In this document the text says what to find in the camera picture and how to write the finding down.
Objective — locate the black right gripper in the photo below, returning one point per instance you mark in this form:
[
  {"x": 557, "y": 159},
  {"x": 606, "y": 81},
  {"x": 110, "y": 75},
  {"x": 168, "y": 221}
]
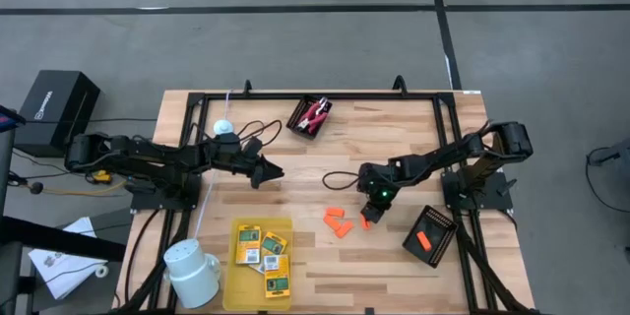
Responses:
[{"x": 381, "y": 182}]

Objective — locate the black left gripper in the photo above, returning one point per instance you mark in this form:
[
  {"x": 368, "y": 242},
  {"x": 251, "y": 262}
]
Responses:
[{"x": 238, "y": 153}]

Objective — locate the orange eraser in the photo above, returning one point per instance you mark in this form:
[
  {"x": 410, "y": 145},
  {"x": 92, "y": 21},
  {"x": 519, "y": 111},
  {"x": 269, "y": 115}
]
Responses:
[
  {"x": 423, "y": 241},
  {"x": 334, "y": 211},
  {"x": 332, "y": 222},
  {"x": 364, "y": 225},
  {"x": 343, "y": 229}
]

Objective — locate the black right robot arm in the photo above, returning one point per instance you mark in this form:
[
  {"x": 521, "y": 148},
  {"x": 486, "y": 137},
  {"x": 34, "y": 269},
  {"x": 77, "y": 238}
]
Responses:
[{"x": 443, "y": 150}]

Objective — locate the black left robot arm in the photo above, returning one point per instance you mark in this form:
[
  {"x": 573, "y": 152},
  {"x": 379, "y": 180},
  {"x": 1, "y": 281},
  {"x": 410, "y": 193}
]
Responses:
[{"x": 162, "y": 157}]

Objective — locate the black mesh basket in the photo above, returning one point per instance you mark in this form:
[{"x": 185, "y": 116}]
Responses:
[
  {"x": 294, "y": 127},
  {"x": 438, "y": 229}
]

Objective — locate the white round puck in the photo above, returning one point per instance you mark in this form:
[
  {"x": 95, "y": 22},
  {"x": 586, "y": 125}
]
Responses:
[{"x": 224, "y": 127}]

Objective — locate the white cylindrical device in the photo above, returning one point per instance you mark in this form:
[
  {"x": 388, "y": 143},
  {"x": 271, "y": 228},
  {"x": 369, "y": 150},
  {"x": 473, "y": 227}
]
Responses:
[{"x": 192, "y": 273}]

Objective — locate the yellow translucent plastic bin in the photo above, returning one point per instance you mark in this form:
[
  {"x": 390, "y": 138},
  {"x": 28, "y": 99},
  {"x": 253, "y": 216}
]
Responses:
[{"x": 236, "y": 295}]

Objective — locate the yellow plug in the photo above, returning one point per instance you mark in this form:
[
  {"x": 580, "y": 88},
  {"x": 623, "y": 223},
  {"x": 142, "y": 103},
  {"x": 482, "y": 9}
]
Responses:
[{"x": 102, "y": 177}]

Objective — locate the white tape roll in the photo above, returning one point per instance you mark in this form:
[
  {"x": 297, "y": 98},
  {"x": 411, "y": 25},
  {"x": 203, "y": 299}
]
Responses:
[{"x": 102, "y": 267}]

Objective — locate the black metal beam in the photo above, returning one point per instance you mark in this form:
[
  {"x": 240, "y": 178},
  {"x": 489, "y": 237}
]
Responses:
[{"x": 59, "y": 241}]

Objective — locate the black cardboard box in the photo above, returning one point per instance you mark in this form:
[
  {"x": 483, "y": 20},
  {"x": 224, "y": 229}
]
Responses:
[{"x": 54, "y": 108}]

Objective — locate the white paper sheet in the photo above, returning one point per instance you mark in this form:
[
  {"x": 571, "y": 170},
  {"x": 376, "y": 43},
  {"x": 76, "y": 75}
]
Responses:
[{"x": 59, "y": 270}]

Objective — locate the black round plug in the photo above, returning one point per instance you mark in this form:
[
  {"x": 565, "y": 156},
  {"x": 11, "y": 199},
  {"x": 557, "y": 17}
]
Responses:
[{"x": 35, "y": 187}]

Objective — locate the dark grey floor stand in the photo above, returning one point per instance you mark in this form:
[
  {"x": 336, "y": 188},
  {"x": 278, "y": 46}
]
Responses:
[{"x": 615, "y": 155}]

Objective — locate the black metal table frame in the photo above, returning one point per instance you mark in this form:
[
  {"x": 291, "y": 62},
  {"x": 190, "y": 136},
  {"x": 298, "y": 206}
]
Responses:
[{"x": 354, "y": 96}]

